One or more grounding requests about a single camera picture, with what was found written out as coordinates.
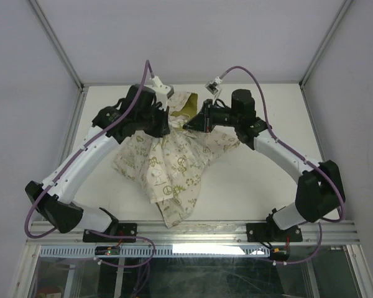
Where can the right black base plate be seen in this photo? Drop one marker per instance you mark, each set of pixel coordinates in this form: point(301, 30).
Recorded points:
point(265, 232)

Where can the slotted grey cable duct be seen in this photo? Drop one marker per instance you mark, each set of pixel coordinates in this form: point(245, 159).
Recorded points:
point(162, 251)

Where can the aluminium mounting rail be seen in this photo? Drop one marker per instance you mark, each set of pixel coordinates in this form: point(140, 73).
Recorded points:
point(219, 232)

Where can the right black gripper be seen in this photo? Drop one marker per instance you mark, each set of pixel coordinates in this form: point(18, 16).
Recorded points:
point(203, 121)

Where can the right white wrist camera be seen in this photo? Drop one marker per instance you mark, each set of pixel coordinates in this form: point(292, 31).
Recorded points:
point(214, 87)

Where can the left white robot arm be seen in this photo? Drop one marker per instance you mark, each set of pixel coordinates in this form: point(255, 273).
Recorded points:
point(53, 198)

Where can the aluminium frame post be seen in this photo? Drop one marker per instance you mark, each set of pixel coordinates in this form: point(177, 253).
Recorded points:
point(37, 10)
point(326, 40)

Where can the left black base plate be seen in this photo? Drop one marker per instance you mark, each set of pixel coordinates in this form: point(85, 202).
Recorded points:
point(120, 232)

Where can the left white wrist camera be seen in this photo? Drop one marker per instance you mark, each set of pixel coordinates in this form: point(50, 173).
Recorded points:
point(162, 91)

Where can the cream green printed jacket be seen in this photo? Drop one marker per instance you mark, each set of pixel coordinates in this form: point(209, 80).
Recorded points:
point(169, 169)

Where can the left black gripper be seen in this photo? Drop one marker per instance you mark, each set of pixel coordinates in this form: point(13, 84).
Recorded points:
point(163, 128)

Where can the right aluminium frame post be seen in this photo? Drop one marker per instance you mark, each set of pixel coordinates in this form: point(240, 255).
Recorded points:
point(326, 40)

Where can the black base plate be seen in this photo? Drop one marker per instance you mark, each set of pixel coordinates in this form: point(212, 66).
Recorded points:
point(120, 232)
point(265, 232)

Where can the left aluminium frame post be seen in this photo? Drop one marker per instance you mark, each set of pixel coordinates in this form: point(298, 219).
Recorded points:
point(37, 10)

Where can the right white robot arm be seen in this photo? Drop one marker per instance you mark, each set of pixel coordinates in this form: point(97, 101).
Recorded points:
point(319, 185)

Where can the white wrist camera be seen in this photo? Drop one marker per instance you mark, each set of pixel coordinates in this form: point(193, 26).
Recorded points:
point(214, 87)
point(162, 91)

